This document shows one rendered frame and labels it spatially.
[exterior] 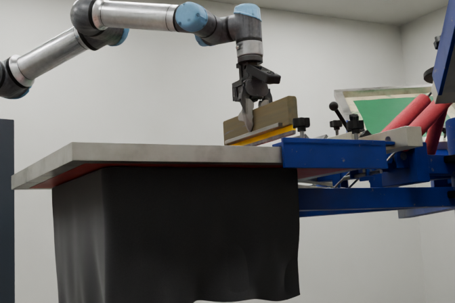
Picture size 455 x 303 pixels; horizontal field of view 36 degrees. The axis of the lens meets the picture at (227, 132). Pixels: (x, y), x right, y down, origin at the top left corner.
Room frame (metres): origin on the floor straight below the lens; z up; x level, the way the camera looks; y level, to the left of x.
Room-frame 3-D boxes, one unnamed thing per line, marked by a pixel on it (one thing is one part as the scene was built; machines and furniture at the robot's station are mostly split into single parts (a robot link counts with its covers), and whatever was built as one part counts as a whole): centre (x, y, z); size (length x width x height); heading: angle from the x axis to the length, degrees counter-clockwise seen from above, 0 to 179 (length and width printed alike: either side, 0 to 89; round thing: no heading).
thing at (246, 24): (1.92, -0.07, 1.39); 0.09 x 0.08 x 0.11; 66
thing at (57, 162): (1.80, 0.10, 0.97); 0.79 x 0.58 x 0.04; 119
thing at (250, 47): (1.91, -0.07, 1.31); 0.08 x 0.08 x 0.05
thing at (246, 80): (1.92, -0.07, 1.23); 0.09 x 0.08 x 0.12; 28
